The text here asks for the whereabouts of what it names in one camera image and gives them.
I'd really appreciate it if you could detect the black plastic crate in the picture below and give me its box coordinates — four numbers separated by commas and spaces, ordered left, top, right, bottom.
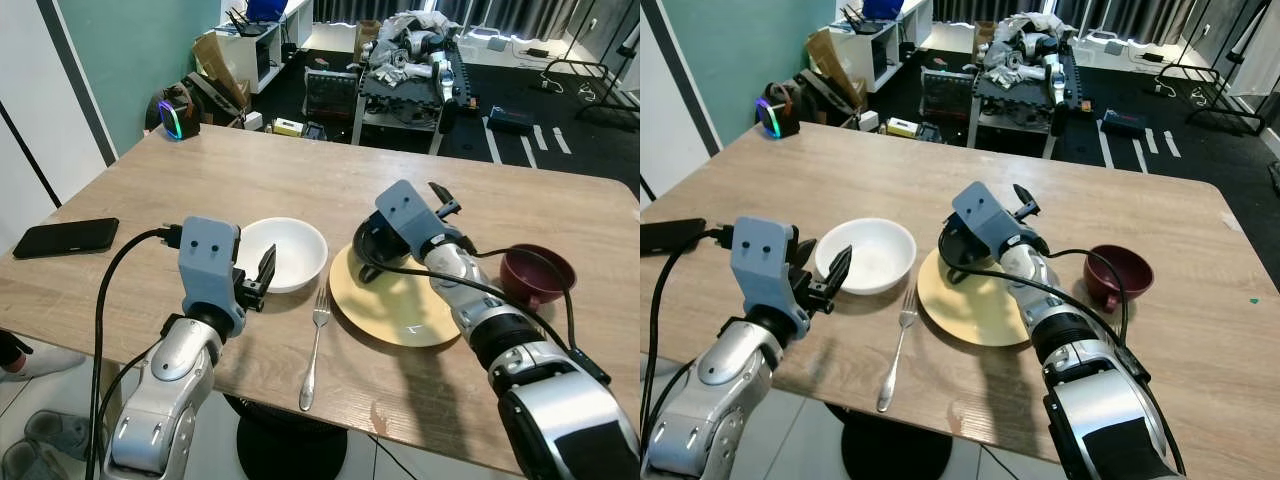
919, 67, 974, 124
303, 67, 360, 124

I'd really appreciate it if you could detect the silver fork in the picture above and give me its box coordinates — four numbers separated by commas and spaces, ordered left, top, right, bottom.
876, 286, 922, 415
299, 284, 335, 413

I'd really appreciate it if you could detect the black round stool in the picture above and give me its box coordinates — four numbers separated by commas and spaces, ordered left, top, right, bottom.
232, 393, 350, 480
839, 404, 954, 480

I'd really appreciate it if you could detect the light wooden table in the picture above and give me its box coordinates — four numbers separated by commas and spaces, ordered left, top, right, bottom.
0, 124, 641, 480
640, 122, 1280, 480

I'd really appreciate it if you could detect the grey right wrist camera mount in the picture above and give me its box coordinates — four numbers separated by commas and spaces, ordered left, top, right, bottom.
374, 180, 449, 260
950, 181, 1024, 260

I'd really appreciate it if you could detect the black smartphone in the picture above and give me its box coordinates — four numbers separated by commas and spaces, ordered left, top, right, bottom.
13, 217, 120, 260
640, 218, 708, 257

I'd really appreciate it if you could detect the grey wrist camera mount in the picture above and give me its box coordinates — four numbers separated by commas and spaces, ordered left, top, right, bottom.
374, 180, 449, 260
950, 181, 1024, 260
730, 216, 799, 327
178, 216, 244, 323

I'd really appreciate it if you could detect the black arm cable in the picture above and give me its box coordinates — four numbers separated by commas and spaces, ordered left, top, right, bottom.
640, 226, 739, 480
938, 225, 1161, 387
350, 222, 613, 387
85, 226, 187, 480

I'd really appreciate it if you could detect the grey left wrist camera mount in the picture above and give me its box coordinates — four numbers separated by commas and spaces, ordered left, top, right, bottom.
178, 216, 244, 323
730, 216, 799, 327

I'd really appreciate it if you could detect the white shelf unit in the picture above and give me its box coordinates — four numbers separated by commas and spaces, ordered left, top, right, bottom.
831, 0, 923, 97
212, 0, 302, 97

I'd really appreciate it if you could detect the dark grey curtain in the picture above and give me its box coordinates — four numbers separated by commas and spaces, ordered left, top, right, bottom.
930, 0, 1280, 47
310, 0, 641, 47

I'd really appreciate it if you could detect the white bowl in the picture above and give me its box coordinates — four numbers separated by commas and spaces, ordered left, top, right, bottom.
235, 216, 330, 295
813, 218, 918, 297

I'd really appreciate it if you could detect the pale yellow plate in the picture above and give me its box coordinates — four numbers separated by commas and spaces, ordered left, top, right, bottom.
329, 240, 474, 349
916, 244, 1043, 350

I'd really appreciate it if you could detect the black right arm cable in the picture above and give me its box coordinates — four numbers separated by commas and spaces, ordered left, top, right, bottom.
938, 225, 1161, 387
350, 222, 613, 387

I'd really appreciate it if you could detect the maroon mug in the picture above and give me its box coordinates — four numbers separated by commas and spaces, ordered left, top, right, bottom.
1084, 244, 1156, 314
499, 244, 579, 313

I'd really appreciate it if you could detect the black cart with robot parts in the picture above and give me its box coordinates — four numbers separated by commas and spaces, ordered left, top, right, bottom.
351, 9, 474, 157
964, 9, 1088, 162

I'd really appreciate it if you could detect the brown cardboard piece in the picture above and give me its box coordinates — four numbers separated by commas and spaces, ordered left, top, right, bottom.
804, 27, 870, 112
191, 32, 252, 114

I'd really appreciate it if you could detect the black gadget with glowing ring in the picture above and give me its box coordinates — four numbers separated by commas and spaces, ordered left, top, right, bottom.
754, 82, 807, 140
146, 86, 203, 143

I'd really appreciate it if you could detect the black metal floor rack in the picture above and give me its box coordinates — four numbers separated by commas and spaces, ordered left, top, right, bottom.
1158, 61, 1268, 137
539, 57, 641, 134

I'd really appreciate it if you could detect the dark blue flat box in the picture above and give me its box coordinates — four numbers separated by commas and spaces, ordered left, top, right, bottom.
485, 104, 538, 138
1099, 107, 1149, 139

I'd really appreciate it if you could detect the grey shoe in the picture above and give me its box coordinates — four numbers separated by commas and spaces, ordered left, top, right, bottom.
24, 409, 97, 461
0, 440, 59, 480

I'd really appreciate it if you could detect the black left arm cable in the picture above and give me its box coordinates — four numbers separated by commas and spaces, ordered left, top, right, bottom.
85, 226, 187, 480
640, 226, 739, 480

